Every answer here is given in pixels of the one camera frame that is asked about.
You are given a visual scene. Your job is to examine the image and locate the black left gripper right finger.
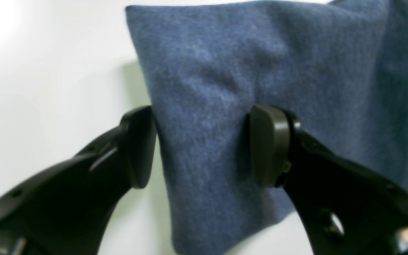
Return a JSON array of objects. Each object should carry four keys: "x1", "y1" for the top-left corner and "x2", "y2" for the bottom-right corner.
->
[{"x1": 250, "y1": 105, "x2": 408, "y2": 255}]

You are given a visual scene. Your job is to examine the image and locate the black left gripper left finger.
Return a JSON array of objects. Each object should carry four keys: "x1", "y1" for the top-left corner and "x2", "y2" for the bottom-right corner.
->
[{"x1": 0, "y1": 106, "x2": 157, "y2": 255}]

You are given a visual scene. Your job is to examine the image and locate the navy blue T-shirt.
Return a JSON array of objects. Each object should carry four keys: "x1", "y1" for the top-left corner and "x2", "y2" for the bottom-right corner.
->
[{"x1": 126, "y1": 0, "x2": 408, "y2": 255}]

